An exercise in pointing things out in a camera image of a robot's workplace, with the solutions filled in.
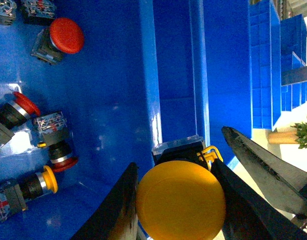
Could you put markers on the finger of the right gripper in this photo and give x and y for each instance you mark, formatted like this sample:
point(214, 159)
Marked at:
point(283, 185)

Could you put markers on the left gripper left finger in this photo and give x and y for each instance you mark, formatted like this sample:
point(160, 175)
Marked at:
point(116, 217)

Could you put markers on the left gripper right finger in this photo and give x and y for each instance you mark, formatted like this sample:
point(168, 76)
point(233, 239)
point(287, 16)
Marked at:
point(248, 215)

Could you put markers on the large yellow mushroom button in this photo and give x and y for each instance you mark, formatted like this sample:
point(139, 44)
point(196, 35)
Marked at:
point(179, 198)

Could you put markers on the potted green plant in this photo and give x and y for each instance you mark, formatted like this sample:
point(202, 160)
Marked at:
point(297, 135)

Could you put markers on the small yellow push button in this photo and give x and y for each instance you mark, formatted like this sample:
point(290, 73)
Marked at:
point(14, 195)

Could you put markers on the stacked blue bins background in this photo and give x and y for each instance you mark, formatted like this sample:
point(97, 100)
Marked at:
point(277, 46)

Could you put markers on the blue source bin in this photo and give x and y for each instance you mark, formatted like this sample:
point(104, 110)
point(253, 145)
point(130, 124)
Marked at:
point(137, 80)

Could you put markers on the red push button lying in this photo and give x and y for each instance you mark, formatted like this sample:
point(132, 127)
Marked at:
point(14, 114)

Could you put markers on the green push button centre right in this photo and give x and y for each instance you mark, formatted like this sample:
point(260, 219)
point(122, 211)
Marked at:
point(38, 12)

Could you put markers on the green push button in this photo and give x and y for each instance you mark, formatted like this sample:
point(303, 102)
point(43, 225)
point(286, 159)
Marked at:
point(38, 12)
point(7, 12)

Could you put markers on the green push button middle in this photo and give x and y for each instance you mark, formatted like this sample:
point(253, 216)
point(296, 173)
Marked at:
point(7, 12)

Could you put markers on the red push button by wall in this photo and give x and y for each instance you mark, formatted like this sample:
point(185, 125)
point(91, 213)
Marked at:
point(63, 37)

